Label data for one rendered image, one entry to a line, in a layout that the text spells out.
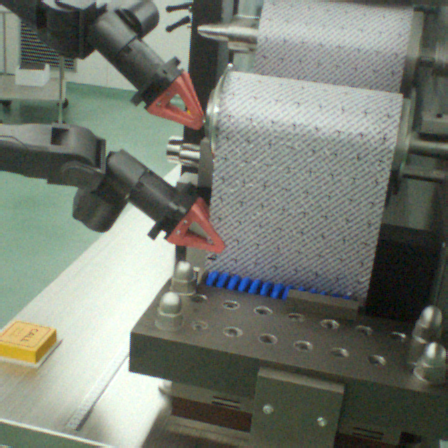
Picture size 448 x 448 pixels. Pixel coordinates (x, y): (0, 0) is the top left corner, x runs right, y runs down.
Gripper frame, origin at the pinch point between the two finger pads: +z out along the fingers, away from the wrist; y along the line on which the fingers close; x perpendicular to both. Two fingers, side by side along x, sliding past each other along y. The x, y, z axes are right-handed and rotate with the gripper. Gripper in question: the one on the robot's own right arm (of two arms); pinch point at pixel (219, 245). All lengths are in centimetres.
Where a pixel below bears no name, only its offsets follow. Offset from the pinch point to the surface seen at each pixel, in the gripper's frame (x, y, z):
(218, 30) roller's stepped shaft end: 18.0, -29.7, -21.5
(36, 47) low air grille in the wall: -220, -554, -234
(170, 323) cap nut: -3.7, 17.9, 0.3
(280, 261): 4.0, 0.3, 8.2
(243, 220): 5.6, 0.2, 0.4
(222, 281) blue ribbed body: -2.5, 3.5, 3.3
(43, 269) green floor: -152, -178, -48
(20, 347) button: -25.3, 13.3, -13.8
